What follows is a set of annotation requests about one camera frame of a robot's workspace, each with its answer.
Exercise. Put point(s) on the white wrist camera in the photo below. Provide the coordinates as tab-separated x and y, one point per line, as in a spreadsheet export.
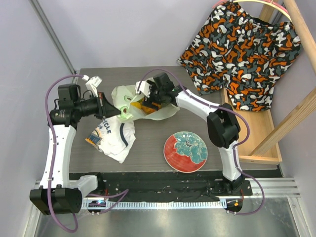
93	82
143	87

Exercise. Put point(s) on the wooden hoop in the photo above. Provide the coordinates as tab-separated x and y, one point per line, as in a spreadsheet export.
270	3

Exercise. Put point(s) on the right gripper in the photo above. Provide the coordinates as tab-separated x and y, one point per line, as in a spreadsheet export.
153	96

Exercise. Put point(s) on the white printed t-shirt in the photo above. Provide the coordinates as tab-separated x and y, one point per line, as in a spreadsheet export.
113	138

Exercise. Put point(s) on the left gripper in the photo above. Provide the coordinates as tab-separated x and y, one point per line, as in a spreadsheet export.
104	109

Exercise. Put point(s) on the wooden tray frame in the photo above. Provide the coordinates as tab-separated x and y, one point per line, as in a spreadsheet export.
262	144

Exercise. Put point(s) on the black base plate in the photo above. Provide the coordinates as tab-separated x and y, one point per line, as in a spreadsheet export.
164	186

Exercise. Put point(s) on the perforated metal rail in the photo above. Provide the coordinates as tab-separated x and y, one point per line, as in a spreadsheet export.
100	204

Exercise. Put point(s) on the orange fake pineapple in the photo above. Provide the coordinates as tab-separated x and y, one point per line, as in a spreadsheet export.
146	109

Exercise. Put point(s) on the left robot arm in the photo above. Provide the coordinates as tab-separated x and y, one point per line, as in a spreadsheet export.
55	186

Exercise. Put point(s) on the camouflage patterned shorts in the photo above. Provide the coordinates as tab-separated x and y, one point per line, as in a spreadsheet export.
241	54

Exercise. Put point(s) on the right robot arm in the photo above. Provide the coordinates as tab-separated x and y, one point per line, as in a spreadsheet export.
222	125

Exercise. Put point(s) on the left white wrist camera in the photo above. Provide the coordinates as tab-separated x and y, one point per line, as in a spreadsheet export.
93	82

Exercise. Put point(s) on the red and teal plate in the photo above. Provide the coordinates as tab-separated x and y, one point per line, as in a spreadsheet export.
185	152

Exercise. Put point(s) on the light green plastic bag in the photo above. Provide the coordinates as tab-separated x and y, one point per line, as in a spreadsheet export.
123	96

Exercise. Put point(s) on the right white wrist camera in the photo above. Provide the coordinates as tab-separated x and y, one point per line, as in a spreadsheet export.
143	87

